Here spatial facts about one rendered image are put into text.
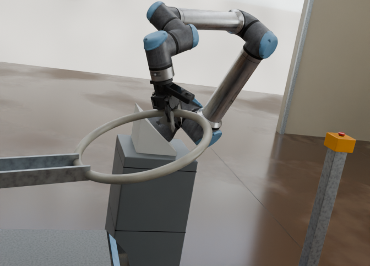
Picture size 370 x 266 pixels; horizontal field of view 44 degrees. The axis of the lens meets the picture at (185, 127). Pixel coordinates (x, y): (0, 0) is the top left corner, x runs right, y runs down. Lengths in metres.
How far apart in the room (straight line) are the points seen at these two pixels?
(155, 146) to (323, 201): 1.02
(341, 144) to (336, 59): 4.83
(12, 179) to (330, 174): 1.84
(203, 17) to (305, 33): 5.14
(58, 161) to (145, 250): 1.21
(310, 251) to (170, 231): 0.85
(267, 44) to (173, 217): 1.07
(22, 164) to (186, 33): 0.73
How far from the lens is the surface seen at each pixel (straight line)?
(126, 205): 2.50
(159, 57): 1.66
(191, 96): 1.69
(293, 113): 7.28
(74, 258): 1.58
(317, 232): 2.87
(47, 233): 1.71
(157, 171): 1.39
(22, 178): 1.44
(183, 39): 1.71
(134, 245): 2.62
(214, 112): 2.37
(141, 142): 2.45
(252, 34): 2.18
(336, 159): 2.72
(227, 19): 2.11
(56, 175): 1.46
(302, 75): 7.19
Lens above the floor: 1.63
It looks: 14 degrees down
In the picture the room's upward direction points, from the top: 9 degrees clockwise
